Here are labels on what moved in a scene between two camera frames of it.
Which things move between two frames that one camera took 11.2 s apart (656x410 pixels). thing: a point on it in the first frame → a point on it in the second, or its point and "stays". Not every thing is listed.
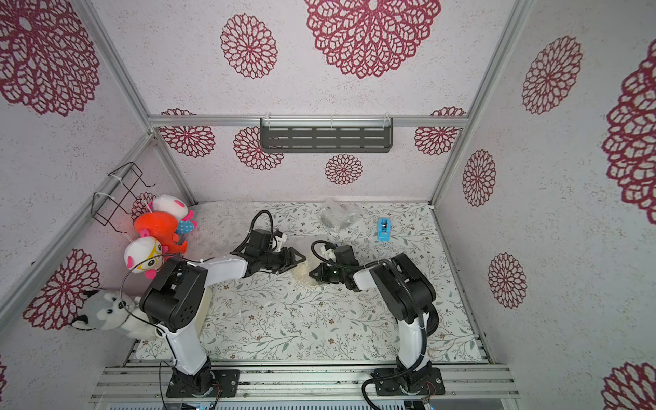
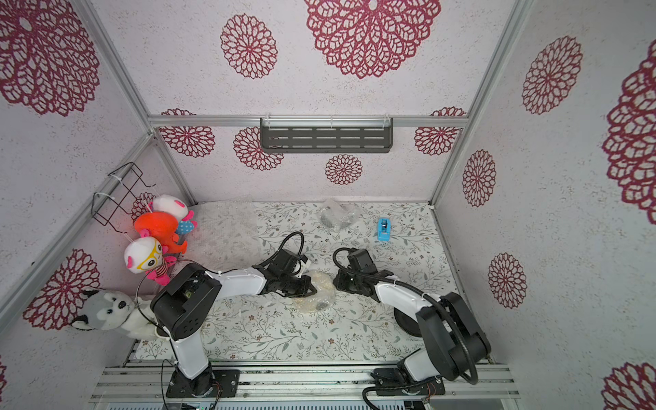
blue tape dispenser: x=384 y=229 stays
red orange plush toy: x=161 y=226 stays
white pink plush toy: x=177 y=207 stays
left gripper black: x=289 y=259 → x=307 y=287
